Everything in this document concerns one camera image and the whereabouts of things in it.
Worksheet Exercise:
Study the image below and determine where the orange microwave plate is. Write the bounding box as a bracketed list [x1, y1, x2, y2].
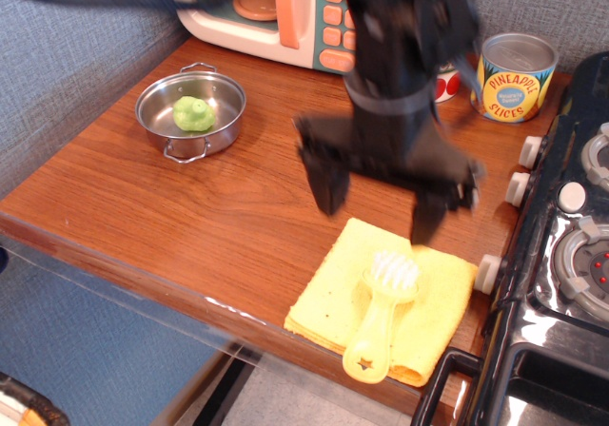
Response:
[232, 0, 277, 22]

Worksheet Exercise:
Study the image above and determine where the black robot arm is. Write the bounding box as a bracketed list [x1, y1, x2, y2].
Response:
[295, 0, 484, 244]

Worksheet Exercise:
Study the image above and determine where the grey stove burner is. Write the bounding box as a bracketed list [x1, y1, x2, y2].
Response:
[553, 216, 608, 322]
[580, 123, 609, 191]

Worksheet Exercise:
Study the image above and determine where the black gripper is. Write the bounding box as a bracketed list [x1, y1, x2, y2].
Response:
[295, 104, 484, 245]

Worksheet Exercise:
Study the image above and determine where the black orange object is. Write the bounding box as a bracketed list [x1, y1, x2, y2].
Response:
[1, 373, 70, 426]

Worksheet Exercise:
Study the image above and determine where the yellow dish brush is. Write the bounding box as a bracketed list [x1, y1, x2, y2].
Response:
[343, 251, 420, 384]

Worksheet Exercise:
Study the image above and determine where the white round stove button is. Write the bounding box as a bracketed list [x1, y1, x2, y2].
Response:
[558, 182, 586, 213]

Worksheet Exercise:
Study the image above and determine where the green toy vegetable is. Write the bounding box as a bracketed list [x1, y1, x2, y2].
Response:
[172, 96, 216, 132]

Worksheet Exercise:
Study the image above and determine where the black toy stove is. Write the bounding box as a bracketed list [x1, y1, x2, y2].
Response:
[412, 52, 608, 425]

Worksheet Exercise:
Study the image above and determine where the pineapple slices can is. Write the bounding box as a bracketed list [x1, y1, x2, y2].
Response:
[470, 32, 559, 124]

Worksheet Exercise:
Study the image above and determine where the small steel pot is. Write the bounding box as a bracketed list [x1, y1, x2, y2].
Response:
[135, 62, 246, 164]

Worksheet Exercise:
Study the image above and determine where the white stove knob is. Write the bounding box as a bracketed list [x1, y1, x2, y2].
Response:
[474, 254, 502, 295]
[504, 172, 530, 207]
[519, 136, 543, 169]

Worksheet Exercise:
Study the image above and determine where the tomato sauce can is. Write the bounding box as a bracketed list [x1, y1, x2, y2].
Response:
[435, 63, 461, 103]

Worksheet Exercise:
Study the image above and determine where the toy microwave oven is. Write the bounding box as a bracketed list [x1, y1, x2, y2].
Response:
[178, 0, 356, 74]

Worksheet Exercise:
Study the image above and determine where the yellow towel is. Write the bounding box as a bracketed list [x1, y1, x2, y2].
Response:
[284, 218, 478, 387]

